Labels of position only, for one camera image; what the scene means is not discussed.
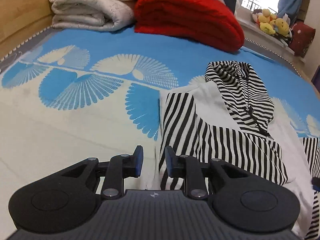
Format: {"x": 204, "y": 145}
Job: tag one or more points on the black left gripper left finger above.
{"x": 70, "y": 197}

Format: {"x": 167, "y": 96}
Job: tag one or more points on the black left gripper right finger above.
{"x": 239, "y": 198}

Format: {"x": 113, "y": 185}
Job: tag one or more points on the black white striped hooded garment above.
{"x": 228, "y": 114}

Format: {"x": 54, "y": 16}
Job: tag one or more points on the blue white patterned bedsheet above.
{"x": 83, "y": 93}

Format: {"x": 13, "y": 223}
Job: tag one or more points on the dark red cushion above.
{"x": 302, "y": 38}

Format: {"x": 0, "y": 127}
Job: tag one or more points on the yellow plush toys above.
{"x": 274, "y": 26}

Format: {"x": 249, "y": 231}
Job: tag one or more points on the folded cream quilt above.
{"x": 96, "y": 15}

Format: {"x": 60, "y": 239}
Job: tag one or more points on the wooden bed frame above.
{"x": 20, "y": 19}

